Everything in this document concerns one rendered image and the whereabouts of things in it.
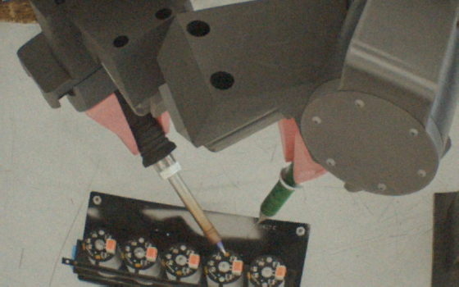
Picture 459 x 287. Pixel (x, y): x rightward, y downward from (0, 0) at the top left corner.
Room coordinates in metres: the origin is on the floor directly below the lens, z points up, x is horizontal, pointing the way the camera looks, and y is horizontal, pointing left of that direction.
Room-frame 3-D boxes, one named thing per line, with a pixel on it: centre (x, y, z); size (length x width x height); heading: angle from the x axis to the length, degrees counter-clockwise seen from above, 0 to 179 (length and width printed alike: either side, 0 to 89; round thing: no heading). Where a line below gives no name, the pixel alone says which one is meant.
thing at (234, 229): (0.20, 0.03, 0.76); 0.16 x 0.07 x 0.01; 78
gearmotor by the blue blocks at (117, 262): (0.20, 0.09, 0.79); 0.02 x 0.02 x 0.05
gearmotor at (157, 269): (0.19, 0.06, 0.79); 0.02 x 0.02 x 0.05
